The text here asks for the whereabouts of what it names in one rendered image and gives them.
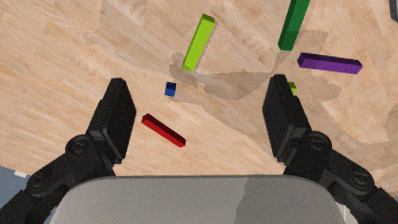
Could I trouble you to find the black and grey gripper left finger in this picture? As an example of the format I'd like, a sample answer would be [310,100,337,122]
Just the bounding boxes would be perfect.
[0,78,136,224]

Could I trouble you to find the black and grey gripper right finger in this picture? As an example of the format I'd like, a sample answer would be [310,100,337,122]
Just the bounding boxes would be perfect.
[262,74,398,224]

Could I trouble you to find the purple rod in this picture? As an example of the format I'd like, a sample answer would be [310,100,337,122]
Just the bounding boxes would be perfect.
[297,52,363,75]

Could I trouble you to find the red rod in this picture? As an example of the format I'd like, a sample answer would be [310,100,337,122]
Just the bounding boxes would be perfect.
[141,113,186,148]

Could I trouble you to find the small blue block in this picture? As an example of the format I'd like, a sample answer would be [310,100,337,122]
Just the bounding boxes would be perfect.
[165,82,176,97]

